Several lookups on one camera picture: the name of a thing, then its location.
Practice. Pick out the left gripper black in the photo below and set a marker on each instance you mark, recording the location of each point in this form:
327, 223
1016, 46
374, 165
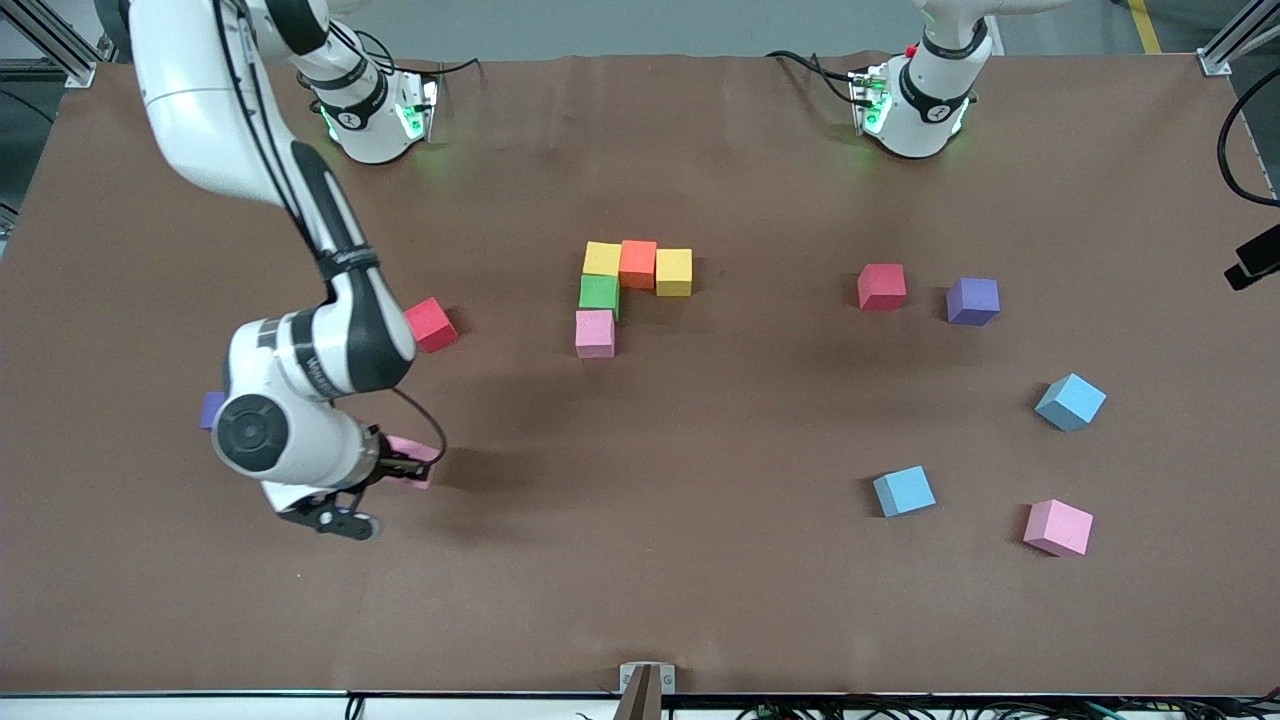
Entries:
1259, 252

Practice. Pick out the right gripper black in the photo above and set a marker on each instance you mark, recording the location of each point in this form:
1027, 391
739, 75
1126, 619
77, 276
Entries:
388, 461

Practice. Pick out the pink foam cube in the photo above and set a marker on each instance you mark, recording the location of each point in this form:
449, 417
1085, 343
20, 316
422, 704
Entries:
408, 446
595, 333
1057, 527

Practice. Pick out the green foam cube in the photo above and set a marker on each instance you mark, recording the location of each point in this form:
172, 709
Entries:
599, 293

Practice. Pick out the yellow foam cube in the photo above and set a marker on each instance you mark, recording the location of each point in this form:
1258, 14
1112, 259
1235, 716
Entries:
602, 258
674, 272

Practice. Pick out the orange foam cube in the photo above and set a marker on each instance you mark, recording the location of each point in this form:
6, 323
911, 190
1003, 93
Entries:
638, 262

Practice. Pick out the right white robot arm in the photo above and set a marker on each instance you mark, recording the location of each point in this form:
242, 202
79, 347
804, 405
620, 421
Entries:
300, 440

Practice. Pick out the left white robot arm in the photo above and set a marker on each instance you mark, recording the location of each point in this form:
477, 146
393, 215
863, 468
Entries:
925, 100

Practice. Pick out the dark purple foam cube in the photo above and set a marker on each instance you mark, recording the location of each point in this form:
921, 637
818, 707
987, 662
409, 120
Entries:
211, 410

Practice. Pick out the light blue foam cube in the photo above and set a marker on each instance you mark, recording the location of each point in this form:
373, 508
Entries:
1070, 402
904, 490

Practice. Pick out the brown table mat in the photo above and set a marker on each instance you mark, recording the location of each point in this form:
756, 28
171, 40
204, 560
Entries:
640, 580

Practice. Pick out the violet foam cube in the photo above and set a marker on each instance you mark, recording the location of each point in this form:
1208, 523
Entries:
972, 300

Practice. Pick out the rose red foam cube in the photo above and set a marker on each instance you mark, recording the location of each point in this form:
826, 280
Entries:
881, 286

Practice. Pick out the aluminium frame post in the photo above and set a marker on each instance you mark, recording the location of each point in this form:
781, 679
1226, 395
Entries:
1235, 35
60, 50

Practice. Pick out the metal table edge bracket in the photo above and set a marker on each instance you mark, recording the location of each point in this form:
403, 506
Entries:
647, 690

